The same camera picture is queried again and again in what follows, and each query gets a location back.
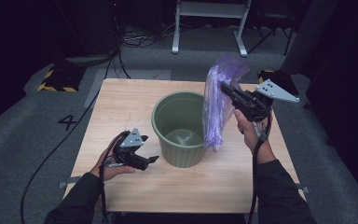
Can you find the black yellow striped floor plate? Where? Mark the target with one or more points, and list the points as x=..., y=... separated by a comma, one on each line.
x=276, y=75
x=59, y=81

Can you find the grey metal table bracket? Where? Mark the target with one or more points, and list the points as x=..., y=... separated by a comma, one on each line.
x=303, y=188
x=70, y=180

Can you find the grey column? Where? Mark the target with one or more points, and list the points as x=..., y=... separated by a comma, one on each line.
x=307, y=37

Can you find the green ribbed plastic bin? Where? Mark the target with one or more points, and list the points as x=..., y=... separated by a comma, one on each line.
x=180, y=157

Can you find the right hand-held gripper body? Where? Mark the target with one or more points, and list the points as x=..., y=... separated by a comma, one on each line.
x=276, y=91

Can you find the black folding stand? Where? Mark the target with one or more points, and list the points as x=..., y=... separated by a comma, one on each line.
x=289, y=39

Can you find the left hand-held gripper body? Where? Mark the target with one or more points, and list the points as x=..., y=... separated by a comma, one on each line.
x=133, y=140

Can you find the person's right hand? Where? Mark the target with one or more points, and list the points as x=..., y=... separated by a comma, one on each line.
x=253, y=133

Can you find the white metal stand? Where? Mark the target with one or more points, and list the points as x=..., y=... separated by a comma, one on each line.
x=209, y=9

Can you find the purple plastic bag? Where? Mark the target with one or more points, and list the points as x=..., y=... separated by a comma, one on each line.
x=217, y=105

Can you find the person's left hand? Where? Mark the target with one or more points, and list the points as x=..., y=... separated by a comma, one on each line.
x=108, y=171

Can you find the black equipment stand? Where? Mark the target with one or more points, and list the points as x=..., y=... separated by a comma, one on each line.
x=90, y=31

